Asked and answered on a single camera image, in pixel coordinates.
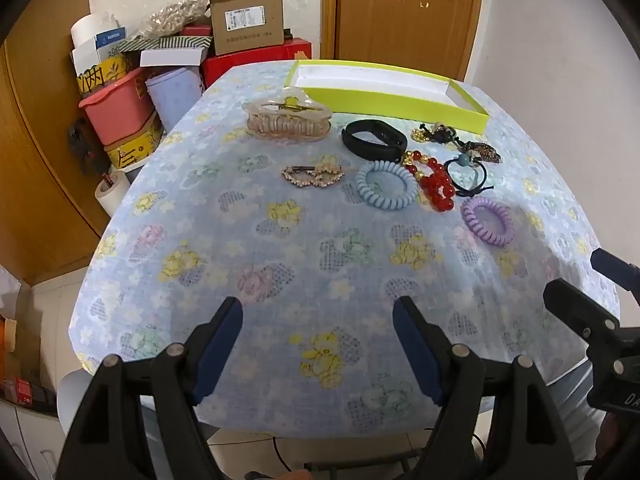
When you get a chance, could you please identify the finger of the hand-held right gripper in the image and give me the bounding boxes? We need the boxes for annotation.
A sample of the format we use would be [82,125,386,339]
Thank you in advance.
[543,279,622,357]
[590,247,640,307]

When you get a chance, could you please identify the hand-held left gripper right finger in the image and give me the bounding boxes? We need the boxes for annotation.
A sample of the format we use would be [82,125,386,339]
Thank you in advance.
[392,296,576,480]

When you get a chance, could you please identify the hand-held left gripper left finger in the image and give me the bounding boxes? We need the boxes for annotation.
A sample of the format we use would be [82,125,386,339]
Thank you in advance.
[55,296,244,480]

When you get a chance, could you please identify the purple spiral hair tie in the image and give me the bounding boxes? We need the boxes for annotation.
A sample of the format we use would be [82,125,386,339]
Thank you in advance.
[461,197,516,247]

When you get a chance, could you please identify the red bead bracelet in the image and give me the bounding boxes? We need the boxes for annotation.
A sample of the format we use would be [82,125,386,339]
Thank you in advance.
[402,150,457,212]

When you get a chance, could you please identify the brown patterned hair tie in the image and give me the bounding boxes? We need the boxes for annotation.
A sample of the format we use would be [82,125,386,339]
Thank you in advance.
[462,141,502,165]

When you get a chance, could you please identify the black hair tie teal bead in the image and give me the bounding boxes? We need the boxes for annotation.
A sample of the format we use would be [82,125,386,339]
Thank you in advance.
[444,155,496,196]

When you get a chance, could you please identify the rhinestone heart hair clip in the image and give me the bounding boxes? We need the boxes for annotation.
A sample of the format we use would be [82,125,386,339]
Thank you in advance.
[281,156,347,190]

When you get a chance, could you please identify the black wristband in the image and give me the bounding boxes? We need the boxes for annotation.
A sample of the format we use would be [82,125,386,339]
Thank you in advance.
[341,119,408,162]

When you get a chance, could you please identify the black hair tie beige bead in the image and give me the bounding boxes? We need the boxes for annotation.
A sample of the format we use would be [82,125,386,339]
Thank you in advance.
[420,121,466,151]

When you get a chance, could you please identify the beige hair claw clip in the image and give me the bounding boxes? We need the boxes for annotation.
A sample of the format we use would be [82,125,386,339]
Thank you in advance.
[242,87,333,142]

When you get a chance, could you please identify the yellow-green cardboard box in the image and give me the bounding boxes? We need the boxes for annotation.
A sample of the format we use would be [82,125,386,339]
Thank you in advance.
[284,59,490,135]

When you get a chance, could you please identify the grey trouser leg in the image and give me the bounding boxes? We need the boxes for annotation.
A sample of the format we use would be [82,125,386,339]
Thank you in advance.
[547,360,603,461]

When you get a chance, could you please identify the white tape roll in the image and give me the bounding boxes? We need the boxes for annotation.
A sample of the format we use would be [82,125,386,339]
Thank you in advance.
[95,170,133,218]

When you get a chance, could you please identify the yellow printed tin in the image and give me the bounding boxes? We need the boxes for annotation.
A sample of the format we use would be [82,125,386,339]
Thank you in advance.
[104,110,165,171]
[75,52,136,98]

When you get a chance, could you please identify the dark bag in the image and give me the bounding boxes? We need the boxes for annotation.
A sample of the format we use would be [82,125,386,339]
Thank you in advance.
[67,117,101,176]

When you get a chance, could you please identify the lavender plastic bin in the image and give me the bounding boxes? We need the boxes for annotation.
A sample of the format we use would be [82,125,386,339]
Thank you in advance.
[145,67,203,133]

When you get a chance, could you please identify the pink plastic bin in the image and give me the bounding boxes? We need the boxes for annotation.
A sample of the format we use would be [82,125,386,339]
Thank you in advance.
[78,67,156,147]

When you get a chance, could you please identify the wooden wardrobe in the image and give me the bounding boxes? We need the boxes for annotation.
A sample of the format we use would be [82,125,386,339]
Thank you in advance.
[0,35,116,286]

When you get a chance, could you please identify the large red gift box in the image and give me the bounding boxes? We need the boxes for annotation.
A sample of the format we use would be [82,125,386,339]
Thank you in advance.
[200,37,313,88]

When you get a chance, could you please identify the flat white box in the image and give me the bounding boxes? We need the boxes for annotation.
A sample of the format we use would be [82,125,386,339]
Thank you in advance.
[140,47,211,67]

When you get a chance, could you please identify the green striped box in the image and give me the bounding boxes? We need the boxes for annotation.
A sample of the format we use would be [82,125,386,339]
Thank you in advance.
[120,35,213,53]

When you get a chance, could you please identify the white box blue label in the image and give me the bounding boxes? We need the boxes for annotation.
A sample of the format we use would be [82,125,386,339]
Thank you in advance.
[71,27,128,81]

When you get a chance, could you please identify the brown cardboard box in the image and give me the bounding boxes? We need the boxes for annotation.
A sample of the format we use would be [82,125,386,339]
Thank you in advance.
[209,0,287,57]

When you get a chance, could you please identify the wooden door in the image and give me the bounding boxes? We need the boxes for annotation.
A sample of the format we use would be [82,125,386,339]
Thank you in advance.
[320,0,486,83]

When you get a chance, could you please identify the clear bag of nuts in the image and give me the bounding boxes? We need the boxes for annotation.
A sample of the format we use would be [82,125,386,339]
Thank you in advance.
[132,0,211,41]

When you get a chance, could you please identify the white paper roll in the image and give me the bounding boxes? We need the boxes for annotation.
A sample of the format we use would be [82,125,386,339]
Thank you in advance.
[70,14,123,48]

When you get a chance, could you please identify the blue spiral hair tie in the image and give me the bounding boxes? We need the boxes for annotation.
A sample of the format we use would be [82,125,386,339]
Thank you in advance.
[356,160,417,208]

